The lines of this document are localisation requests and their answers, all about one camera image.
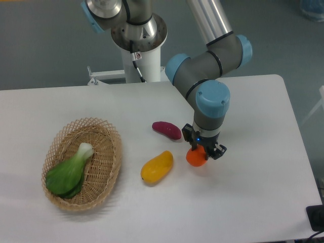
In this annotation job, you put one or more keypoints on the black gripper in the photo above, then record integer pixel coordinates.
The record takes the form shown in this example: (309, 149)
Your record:
(207, 139)

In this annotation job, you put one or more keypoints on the orange fruit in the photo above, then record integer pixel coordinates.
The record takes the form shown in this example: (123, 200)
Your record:
(196, 157)

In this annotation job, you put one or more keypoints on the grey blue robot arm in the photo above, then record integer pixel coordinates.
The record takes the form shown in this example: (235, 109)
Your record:
(195, 78)

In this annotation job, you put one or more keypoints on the purple sweet potato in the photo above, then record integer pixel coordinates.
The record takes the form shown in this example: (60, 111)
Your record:
(167, 129)

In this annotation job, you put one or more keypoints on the yellow mango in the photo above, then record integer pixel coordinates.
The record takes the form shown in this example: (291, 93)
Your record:
(157, 168)

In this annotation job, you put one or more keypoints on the woven wicker basket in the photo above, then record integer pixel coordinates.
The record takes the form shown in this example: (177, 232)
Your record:
(101, 170)

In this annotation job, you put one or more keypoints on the black device at edge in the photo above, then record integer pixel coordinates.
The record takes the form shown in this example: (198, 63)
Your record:
(315, 217)

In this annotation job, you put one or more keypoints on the green bok choy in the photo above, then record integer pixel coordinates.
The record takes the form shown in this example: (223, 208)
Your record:
(66, 178)

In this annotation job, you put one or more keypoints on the blue object top right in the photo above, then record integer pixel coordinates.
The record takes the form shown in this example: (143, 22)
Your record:
(312, 9)

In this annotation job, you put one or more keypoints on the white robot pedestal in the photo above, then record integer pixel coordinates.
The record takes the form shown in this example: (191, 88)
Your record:
(139, 46)

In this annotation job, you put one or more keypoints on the white frame at right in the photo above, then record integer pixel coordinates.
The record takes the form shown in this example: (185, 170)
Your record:
(315, 107)

